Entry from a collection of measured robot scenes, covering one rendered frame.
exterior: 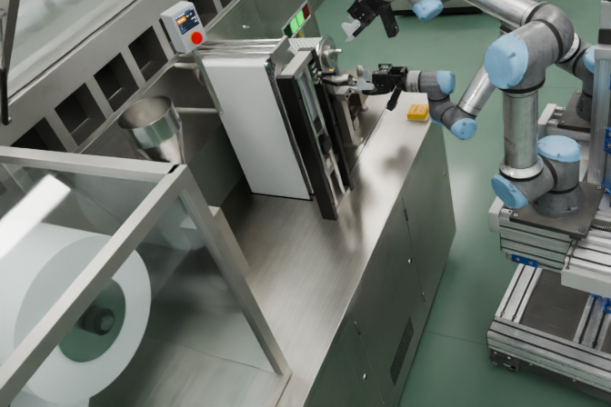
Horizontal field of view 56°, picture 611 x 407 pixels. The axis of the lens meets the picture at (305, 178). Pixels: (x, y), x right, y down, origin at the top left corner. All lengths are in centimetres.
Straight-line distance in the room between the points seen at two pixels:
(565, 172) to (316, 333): 83
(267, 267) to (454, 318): 111
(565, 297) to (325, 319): 114
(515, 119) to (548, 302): 106
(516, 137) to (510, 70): 23
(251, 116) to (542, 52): 86
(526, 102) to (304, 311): 81
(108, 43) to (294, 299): 88
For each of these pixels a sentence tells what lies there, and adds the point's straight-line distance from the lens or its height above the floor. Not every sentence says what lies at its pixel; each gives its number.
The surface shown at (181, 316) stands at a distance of 113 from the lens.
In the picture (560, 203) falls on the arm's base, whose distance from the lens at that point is 185.
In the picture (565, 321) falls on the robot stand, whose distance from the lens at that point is 240.
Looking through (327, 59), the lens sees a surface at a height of 126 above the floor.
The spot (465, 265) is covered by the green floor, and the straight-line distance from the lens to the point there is 283.
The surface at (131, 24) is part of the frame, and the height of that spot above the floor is 162.
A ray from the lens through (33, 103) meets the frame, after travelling 153.
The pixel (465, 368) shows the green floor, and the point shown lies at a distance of 252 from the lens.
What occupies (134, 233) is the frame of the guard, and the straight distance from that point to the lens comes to 98.
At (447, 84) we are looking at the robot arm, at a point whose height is 112.
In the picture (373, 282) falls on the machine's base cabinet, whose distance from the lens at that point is 185.
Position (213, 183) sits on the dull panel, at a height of 100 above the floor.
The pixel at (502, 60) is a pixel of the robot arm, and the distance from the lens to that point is 144.
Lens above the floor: 216
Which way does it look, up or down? 38 degrees down
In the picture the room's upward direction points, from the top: 19 degrees counter-clockwise
